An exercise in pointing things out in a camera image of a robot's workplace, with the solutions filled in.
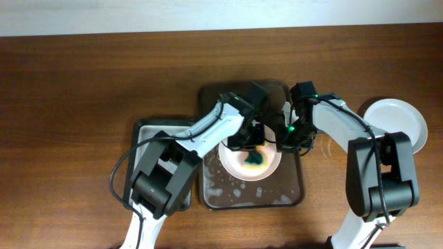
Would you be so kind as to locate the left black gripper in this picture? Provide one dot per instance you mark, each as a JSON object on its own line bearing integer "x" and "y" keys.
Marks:
{"x": 259, "y": 130}

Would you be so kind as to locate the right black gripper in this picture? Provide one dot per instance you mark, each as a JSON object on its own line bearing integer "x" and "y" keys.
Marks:
{"x": 284, "y": 144}

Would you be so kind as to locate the yellow green sponge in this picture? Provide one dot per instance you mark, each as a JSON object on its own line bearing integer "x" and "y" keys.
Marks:
{"x": 256, "y": 159}

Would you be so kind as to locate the pink plate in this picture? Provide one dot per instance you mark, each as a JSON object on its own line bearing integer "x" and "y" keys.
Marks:
{"x": 232, "y": 160}

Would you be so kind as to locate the pale green plate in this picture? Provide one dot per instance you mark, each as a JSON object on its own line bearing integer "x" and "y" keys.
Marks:
{"x": 393, "y": 115}

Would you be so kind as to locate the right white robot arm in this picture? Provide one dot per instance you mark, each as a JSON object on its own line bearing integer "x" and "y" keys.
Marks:
{"x": 381, "y": 181}

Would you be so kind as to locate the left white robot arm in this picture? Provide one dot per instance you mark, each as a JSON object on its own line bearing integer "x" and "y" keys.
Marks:
{"x": 167, "y": 168}

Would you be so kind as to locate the brown plastic tray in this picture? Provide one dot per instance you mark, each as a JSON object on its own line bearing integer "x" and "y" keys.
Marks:
{"x": 219, "y": 190}

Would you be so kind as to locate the small metal tray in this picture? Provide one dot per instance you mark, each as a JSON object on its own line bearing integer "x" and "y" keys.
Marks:
{"x": 144, "y": 129}

